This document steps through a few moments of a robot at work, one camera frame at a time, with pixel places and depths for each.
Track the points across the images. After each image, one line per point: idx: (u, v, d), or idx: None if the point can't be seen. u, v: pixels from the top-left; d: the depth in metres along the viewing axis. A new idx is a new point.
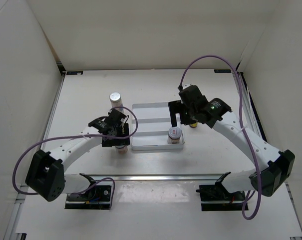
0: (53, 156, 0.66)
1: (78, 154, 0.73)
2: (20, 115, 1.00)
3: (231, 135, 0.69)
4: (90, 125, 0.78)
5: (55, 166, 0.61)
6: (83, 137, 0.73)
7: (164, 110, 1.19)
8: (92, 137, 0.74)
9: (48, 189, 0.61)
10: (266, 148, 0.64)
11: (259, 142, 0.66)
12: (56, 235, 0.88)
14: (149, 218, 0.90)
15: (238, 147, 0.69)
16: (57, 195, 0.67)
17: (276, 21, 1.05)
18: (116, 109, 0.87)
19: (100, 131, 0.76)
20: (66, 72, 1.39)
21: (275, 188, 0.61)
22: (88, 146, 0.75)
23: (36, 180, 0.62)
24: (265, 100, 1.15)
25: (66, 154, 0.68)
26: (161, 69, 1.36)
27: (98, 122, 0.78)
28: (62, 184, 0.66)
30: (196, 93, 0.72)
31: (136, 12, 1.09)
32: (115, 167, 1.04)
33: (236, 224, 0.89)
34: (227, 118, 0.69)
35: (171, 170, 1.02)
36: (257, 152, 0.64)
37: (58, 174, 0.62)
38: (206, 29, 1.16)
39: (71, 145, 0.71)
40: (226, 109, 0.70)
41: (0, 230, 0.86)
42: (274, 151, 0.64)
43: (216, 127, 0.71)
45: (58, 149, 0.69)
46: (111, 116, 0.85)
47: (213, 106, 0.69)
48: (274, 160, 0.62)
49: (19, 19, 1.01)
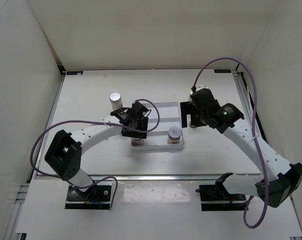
0: (74, 137, 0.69)
1: (96, 141, 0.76)
2: (21, 115, 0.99)
3: (242, 143, 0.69)
4: (112, 114, 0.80)
5: (74, 148, 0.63)
6: (104, 124, 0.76)
7: (163, 111, 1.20)
8: (112, 126, 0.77)
9: (64, 169, 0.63)
10: (276, 159, 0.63)
11: (270, 153, 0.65)
12: (55, 236, 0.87)
14: (149, 218, 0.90)
15: (249, 156, 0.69)
16: (71, 176, 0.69)
17: (276, 22, 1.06)
18: (138, 101, 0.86)
19: (121, 121, 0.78)
20: (66, 72, 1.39)
21: (282, 199, 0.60)
22: (107, 133, 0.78)
23: (54, 158, 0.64)
24: (265, 100, 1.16)
25: (86, 138, 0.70)
26: (161, 69, 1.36)
27: (120, 113, 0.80)
28: (77, 166, 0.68)
30: (208, 96, 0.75)
31: (136, 12, 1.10)
32: (116, 167, 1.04)
33: (236, 224, 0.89)
34: (239, 126, 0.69)
35: (171, 170, 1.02)
36: (268, 163, 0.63)
37: (75, 156, 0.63)
38: (206, 29, 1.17)
39: (92, 131, 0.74)
40: (238, 115, 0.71)
41: (0, 231, 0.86)
42: (285, 163, 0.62)
43: (226, 133, 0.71)
45: (78, 132, 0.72)
46: (133, 108, 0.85)
47: (225, 112, 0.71)
48: (284, 172, 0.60)
49: (19, 18, 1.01)
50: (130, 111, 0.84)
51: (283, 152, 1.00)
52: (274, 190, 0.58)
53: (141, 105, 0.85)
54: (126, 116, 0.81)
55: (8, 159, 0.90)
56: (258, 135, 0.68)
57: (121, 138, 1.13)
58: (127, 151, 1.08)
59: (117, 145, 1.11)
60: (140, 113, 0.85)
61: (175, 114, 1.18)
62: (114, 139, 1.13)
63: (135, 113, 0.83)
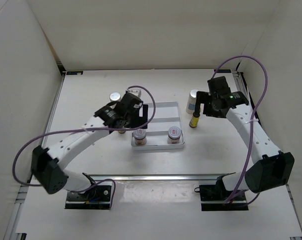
0: (50, 154, 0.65)
1: (79, 150, 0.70)
2: (21, 115, 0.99)
3: (239, 125, 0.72)
4: (96, 115, 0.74)
5: (52, 166, 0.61)
6: (85, 130, 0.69)
7: (162, 111, 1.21)
8: (95, 131, 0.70)
9: (48, 184, 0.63)
10: (266, 143, 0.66)
11: (262, 137, 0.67)
12: (56, 235, 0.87)
14: (148, 218, 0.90)
15: (243, 139, 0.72)
16: (60, 187, 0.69)
17: (276, 22, 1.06)
18: (129, 94, 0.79)
19: (105, 123, 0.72)
20: (66, 72, 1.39)
21: (265, 183, 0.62)
22: (92, 139, 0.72)
23: (37, 175, 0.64)
24: (265, 100, 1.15)
25: (64, 152, 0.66)
26: (161, 69, 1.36)
27: (105, 112, 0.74)
28: (63, 179, 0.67)
30: (222, 83, 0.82)
31: (136, 12, 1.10)
32: (116, 166, 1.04)
33: (236, 224, 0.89)
34: (240, 109, 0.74)
35: (171, 170, 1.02)
36: (257, 144, 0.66)
37: (56, 173, 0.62)
38: (206, 29, 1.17)
39: (71, 141, 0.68)
40: (243, 102, 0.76)
41: (0, 230, 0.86)
42: (274, 148, 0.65)
43: (228, 114, 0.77)
45: (57, 145, 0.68)
46: (122, 103, 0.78)
47: (231, 96, 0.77)
48: (269, 154, 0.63)
49: (19, 19, 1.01)
50: (118, 107, 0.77)
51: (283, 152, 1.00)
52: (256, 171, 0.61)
53: (131, 97, 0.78)
54: (114, 114, 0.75)
55: (8, 159, 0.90)
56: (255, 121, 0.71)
57: (121, 138, 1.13)
58: (126, 151, 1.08)
59: (117, 144, 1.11)
60: (130, 107, 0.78)
61: (175, 114, 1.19)
62: (114, 139, 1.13)
63: (124, 109, 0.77)
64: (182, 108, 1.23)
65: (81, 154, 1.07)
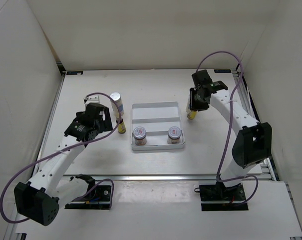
0: (34, 186, 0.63)
1: (62, 172, 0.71)
2: (20, 115, 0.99)
3: (220, 106, 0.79)
4: (66, 134, 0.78)
5: (40, 195, 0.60)
6: (61, 152, 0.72)
7: (162, 111, 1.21)
8: (71, 149, 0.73)
9: (42, 215, 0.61)
10: (245, 117, 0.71)
11: (241, 112, 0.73)
12: (56, 235, 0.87)
14: (148, 218, 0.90)
15: (225, 118, 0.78)
16: (55, 216, 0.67)
17: (276, 22, 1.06)
18: (90, 104, 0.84)
19: (78, 138, 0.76)
20: (66, 72, 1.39)
21: (251, 155, 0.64)
22: (70, 158, 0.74)
23: (27, 210, 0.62)
24: (265, 100, 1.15)
25: (48, 179, 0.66)
26: (161, 69, 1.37)
27: (75, 128, 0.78)
28: (56, 206, 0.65)
30: (204, 75, 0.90)
31: (136, 12, 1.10)
32: (116, 166, 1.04)
33: (236, 224, 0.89)
34: (222, 94, 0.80)
35: (171, 170, 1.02)
36: (237, 119, 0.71)
37: (46, 201, 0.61)
38: (206, 29, 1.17)
39: (51, 167, 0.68)
40: (223, 88, 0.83)
41: (0, 230, 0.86)
42: (252, 120, 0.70)
43: (211, 100, 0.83)
45: (38, 175, 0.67)
46: (88, 114, 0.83)
47: (212, 85, 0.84)
48: (248, 125, 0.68)
49: (19, 18, 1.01)
50: (85, 120, 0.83)
51: (283, 152, 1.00)
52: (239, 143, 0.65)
53: (94, 107, 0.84)
54: (83, 127, 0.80)
55: (8, 159, 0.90)
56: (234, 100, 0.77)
57: (120, 138, 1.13)
58: (126, 151, 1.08)
59: (116, 144, 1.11)
60: (97, 116, 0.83)
61: (175, 114, 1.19)
62: (114, 139, 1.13)
63: (91, 119, 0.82)
64: (182, 108, 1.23)
65: (81, 155, 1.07)
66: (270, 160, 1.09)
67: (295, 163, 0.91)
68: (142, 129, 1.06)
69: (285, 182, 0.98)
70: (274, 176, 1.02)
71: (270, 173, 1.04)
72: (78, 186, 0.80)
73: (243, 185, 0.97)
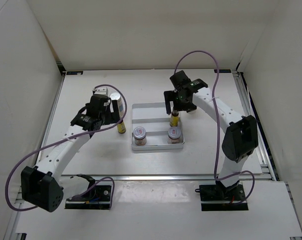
0: (41, 170, 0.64)
1: (68, 159, 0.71)
2: (20, 115, 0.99)
3: (204, 105, 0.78)
4: (72, 124, 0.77)
5: (47, 179, 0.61)
6: (68, 140, 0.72)
7: (162, 111, 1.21)
8: (77, 138, 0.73)
9: (47, 201, 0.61)
10: (230, 113, 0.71)
11: (225, 109, 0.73)
12: (56, 236, 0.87)
14: (148, 218, 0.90)
15: (211, 117, 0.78)
16: (58, 203, 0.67)
17: (276, 22, 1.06)
18: (94, 96, 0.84)
19: (84, 128, 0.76)
20: (66, 72, 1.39)
21: (241, 150, 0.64)
22: (76, 146, 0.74)
23: (33, 196, 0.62)
24: (265, 100, 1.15)
25: (55, 165, 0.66)
26: (161, 69, 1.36)
27: (81, 119, 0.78)
28: (60, 193, 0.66)
30: (181, 76, 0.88)
31: (136, 12, 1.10)
32: (117, 165, 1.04)
33: (235, 223, 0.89)
34: (202, 91, 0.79)
35: (171, 170, 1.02)
36: (222, 116, 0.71)
37: (52, 186, 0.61)
38: (206, 29, 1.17)
39: (58, 153, 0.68)
40: (203, 86, 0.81)
41: (0, 231, 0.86)
42: (237, 115, 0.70)
43: (193, 99, 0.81)
45: (44, 160, 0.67)
46: (92, 106, 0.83)
47: (192, 84, 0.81)
48: (234, 121, 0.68)
49: (19, 18, 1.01)
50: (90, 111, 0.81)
51: (283, 152, 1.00)
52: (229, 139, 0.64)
53: (98, 99, 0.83)
54: (89, 118, 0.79)
55: (7, 159, 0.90)
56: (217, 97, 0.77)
57: (120, 138, 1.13)
58: (126, 151, 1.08)
59: (117, 144, 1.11)
60: (101, 108, 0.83)
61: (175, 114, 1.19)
62: (114, 139, 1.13)
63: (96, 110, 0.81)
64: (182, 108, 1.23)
65: (82, 155, 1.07)
66: (270, 160, 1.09)
67: (295, 163, 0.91)
68: (142, 129, 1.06)
69: (285, 182, 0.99)
70: (274, 177, 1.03)
71: (270, 173, 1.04)
72: (77, 183, 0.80)
73: (243, 185, 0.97)
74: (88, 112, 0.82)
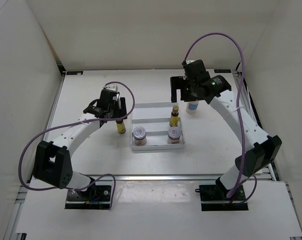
0: (56, 144, 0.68)
1: (80, 140, 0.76)
2: (20, 114, 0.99)
3: (225, 113, 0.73)
4: (85, 112, 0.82)
5: (62, 153, 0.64)
6: (82, 123, 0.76)
7: (162, 111, 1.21)
8: (90, 123, 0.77)
9: (59, 176, 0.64)
10: (255, 130, 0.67)
11: (250, 124, 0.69)
12: (55, 236, 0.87)
14: (148, 218, 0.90)
15: (230, 127, 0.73)
16: (67, 182, 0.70)
17: (276, 22, 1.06)
18: (105, 89, 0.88)
19: (96, 115, 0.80)
20: (66, 72, 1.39)
21: (255, 169, 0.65)
22: (88, 131, 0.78)
23: (46, 170, 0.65)
24: (265, 99, 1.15)
25: (69, 141, 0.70)
26: (161, 69, 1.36)
27: (92, 108, 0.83)
28: (70, 171, 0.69)
30: (199, 68, 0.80)
31: (136, 12, 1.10)
32: (117, 166, 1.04)
33: (235, 224, 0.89)
34: (225, 97, 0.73)
35: (172, 170, 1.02)
36: (247, 133, 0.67)
37: (66, 160, 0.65)
38: (206, 29, 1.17)
39: (73, 132, 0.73)
40: (226, 88, 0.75)
41: None
42: (262, 134, 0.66)
43: (212, 103, 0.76)
45: (59, 137, 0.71)
46: (102, 99, 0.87)
47: (214, 83, 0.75)
48: (259, 141, 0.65)
49: (19, 18, 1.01)
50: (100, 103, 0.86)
51: (283, 152, 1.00)
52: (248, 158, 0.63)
53: (108, 92, 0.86)
54: (100, 109, 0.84)
55: (8, 159, 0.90)
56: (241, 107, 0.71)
57: (120, 138, 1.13)
58: (126, 151, 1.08)
59: (117, 144, 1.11)
60: (111, 100, 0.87)
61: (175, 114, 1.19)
62: (114, 139, 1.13)
63: (106, 103, 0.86)
64: (182, 108, 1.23)
65: (82, 155, 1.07)
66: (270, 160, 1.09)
67: (295, 163, 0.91)
68: (142, 129, 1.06)
69: (285, 182, 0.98)
70: (274, 177, 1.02)
71: (270, 173, 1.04)
72: (81, 175, 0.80)
73: (243, 185, 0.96)
74: (99, 104, 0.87)
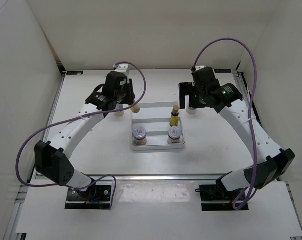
0: (53, 146, 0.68)
1: (80, 137, 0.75)
2: (20, 114, 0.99)
3: (236, 124, 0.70)
4: (87, 102, 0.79)
5: (59, 155, 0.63)
6: (81, 118, 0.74)
7: (162, 111, 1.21)
8: (90, 116, 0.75)
9: (58, 176, 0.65)
10: (267, 143, 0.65)
11: (262, 136, 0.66)
12: (55, 236, 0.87)
14: (148, 218, 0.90)
15: (241, 138, 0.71)
16: (69, 178, 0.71)
17: (276, 21, 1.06)
18: (110, 73, 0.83)
19: (98, 107, 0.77)
20: (66, 72, 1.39)
21: (266, 182, 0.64)
22: (89, 125, 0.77)
23: (45, 169, 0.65)
24: (265, 99, 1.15)
25: (66, 141, 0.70)
26: (162, 69, 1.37)
27: (95, 98, 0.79)
28: (71, 169, 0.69)
30: (208, 75, 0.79)
31: (136, 12, 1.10)
32: (116, 165, 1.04)
33: (236, 224, 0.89)
34: (236, 107, 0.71)
35: (172, 170, 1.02)
36: (258, 145, 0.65)
37: (63, 161, 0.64)
38: (206, 29, 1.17)
39: (71, 130, 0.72)
40: (237, 97, 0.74)
41: (0, 231, 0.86)
42: (275, 147, 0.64)
43: (222, 112, 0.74)
45: (57, 136, 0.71)
46: (107, 84, 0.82)
47: (224, 92, 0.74)
48: (272, 155, 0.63)
49: (19, 18, 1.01)
50: (106, 90, 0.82)
51: None
52: (260, 172, 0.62)
53: (113, 77, 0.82)
54: (104, 98, 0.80)
55: (7, 159, 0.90)
56: (253, 118, 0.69)
57: (120, 138, 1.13)
58: (126, 151, 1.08)
59: (117, 144, 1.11)
60: (117, 86, 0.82)
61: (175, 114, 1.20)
62: (115, 139, 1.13)
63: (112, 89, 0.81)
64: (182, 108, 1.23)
65: (82, 155, 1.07)
66: None
67: (295, 162, 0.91)
68: (142, 129, 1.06)
69: (285, 182, 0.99)
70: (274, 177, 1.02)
71: None
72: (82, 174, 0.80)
73: None
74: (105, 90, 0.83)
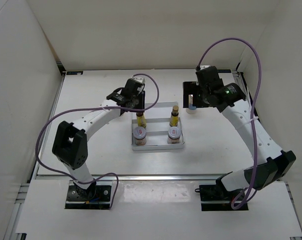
0: (75, 126, 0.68)
1: (98, 127, 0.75)
2: (20, 114, 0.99)
3: (238, 124, 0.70)
4: (108, 99, 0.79)
5: (80, 135, 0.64)
6: (103, 108, 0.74)
7: (162, 111, 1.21)
8: (111, 109, 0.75)
9: (74, 156, 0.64)
10: (269, 144, 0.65)
11: (263, 137, 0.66)
12: (55, 236, 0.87)
14: (148, 218, 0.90)
15: (243, 138, 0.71)
16: (82, 163, 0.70)
17: (276, 22, 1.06)
18: (130, 78, 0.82)
19: (118, 103, 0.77)
20: (66, 72, 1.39)
21: (266, 183, 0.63)
22: (107, 118, 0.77)
23: (63, 149, 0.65)
24: (265, 99, 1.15)
25: (88, 125, 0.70)
26: (162, 69, 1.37)
27: (115, 96, 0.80)
28: (85, 153, 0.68)
30: (212, 74, 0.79)
31: (136, 12, 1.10)
32: (116, 165, 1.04)
33: (235, 224, 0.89)
34: (239, 107, 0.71)
35: (172, 170, 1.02)
36: (259, 146, 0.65)
37: (83, 142, 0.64)
38: (206, 29, 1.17)
39: (93, 117, 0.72)
40: (240, 97, 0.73)
41: None
42: (276, 148, 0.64)
43: (225, 112, 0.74)
45: (79, 120, 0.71)
46: (127, 88, 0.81)
47: (228, 91, 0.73)
48: (273, 156, 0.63)
49: (19, 18, 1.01)
50: (124, 92, 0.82)
51: None
52: (259, 173, 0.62)
53: (133, 82, 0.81)
54: (123, 97, 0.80)
55: (7, 159, 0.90)
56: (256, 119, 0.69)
57: (121, 138, 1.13)
58: (126, 151, 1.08)
59: (117, 144, 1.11)
60: (135, 91, 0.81)
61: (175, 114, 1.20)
62: (115, 139, 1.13)
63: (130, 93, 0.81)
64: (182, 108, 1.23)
65: None
66: None
67: (295, 162, 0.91)
68: (142, 129, 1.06)
69: (285, 182, 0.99)
70: None
71: None
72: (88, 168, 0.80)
73: None
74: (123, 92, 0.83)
